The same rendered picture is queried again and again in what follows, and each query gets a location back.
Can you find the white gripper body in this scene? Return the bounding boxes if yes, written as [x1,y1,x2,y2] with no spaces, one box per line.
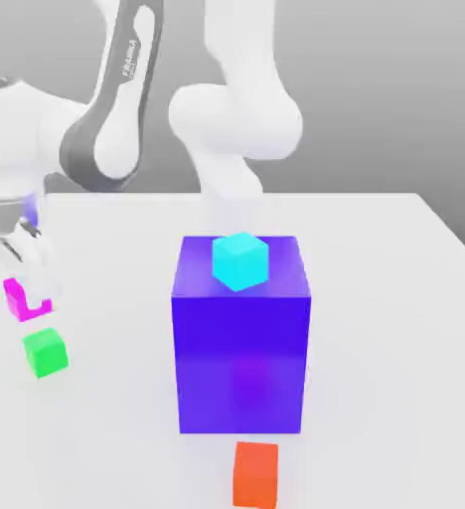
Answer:
[0,225,62,308]

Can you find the small magenta cube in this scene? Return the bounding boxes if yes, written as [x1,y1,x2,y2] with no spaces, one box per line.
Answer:
[2,276,54,324]

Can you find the small green cube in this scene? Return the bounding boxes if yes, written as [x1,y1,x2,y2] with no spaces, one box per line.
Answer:
[21,326,71,380]

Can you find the small cyan cube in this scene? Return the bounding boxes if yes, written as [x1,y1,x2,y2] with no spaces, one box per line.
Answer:
[211,231,270,294]

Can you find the small orange cube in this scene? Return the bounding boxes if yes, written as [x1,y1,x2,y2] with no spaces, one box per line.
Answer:
[232,440,280,509]

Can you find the large purple box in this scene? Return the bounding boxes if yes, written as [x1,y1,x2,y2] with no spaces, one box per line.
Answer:
[170,235,313,435]

